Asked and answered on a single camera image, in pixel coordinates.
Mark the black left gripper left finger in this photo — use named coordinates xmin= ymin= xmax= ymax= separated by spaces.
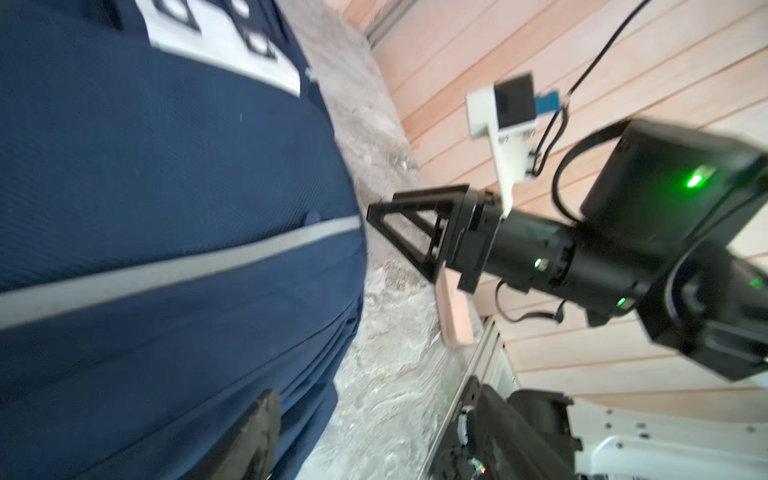
xmin=191 ymin=390 xmax=281 ymax=480

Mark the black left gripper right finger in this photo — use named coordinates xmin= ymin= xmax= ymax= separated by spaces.
xmin=475 ymin=385 xmax=570 ymax=479

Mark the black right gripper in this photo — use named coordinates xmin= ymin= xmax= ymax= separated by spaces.
xmin=366 ymin=184 xmax=576 ymax=298

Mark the navy blue student backpack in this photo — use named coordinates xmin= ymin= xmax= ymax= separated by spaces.
xmin=1 ymin=1 xmax=367 ymax=479

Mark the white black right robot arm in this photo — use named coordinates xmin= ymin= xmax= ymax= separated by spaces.
xmin=367 ymin=119 xmax=767 ymax=381

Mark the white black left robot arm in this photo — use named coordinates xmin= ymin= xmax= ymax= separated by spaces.
xmin=415 ymin=376 xmax=767 ymax=479

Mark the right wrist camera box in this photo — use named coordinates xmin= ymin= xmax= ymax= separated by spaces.
xmin=465 ymin=71 xmax=561 ymax=216

